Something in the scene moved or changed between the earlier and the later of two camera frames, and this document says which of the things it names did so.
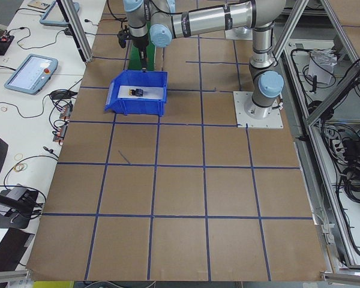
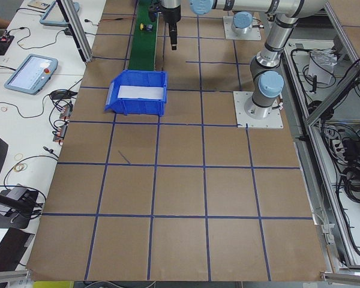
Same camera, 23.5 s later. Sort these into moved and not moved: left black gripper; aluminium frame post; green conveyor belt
Moved: left black gripper
Not moved: aluminium frame post; green conveyor belt
